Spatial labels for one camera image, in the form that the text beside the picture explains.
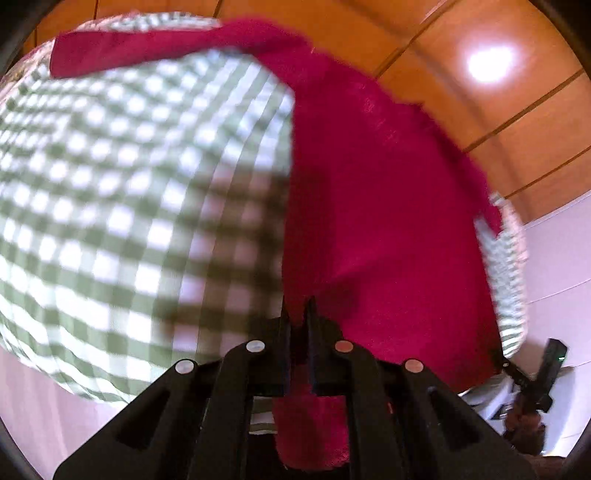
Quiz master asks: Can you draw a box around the magenta red small garment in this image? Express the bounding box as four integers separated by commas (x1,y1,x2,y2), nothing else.
50,19,502,473

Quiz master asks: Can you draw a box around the person's right hand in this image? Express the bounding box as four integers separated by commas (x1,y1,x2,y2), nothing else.
503,394,546,456

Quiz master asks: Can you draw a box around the orange wooden wardrobe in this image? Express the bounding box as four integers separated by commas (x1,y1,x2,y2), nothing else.
24,0,590,221

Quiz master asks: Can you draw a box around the green white checkered bedsheet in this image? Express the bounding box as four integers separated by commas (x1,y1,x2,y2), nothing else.
0,12,530,434

